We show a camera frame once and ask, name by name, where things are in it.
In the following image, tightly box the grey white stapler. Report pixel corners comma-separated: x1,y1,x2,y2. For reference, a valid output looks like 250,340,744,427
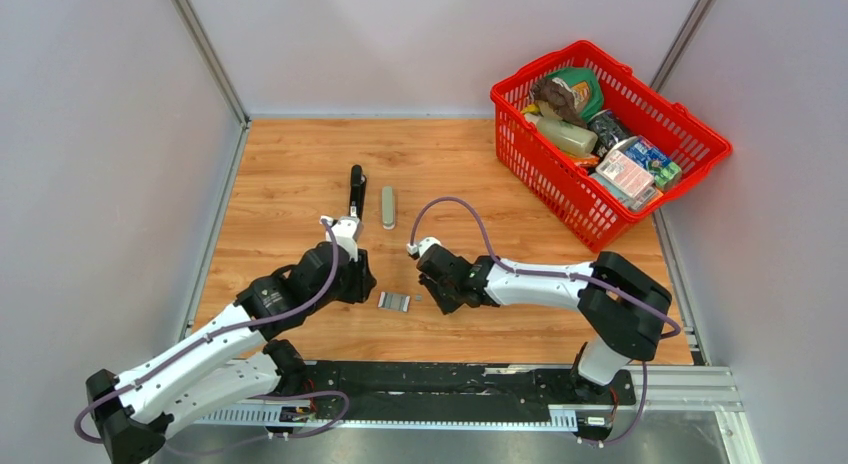
381,186,397,230

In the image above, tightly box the black stapler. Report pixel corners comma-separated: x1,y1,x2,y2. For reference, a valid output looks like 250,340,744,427
348,164,367,219

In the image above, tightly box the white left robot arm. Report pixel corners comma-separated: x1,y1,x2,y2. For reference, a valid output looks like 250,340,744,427
73,242,376,463

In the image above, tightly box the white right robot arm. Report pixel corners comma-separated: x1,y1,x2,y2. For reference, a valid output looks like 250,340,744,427
407,238,680,403

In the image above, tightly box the red plastic basket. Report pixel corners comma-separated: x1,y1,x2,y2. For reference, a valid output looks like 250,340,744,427
490,40,733,252

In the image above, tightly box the pale plastic bottle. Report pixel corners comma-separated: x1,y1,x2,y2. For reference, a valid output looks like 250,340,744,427
523,113,597,158

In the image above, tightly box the pink packaged item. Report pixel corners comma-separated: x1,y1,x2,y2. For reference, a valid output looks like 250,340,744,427
594,150,658,207

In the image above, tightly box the dark foil packet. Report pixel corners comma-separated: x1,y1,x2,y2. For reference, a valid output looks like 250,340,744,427
587,109,633,153

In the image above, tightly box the green brown snack bag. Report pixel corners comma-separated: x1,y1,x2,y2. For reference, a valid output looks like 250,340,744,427
530,67,605,128

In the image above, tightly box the blue green packaged item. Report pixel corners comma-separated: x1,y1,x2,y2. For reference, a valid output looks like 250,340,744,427
622,136,683,192

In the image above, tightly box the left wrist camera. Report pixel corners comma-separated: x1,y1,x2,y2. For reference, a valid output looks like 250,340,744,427
320,216,363,262

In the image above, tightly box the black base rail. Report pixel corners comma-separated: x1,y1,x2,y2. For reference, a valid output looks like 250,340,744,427
274,361,638,423

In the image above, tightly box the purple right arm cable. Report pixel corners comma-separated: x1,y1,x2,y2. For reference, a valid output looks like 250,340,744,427
408,196,682,447

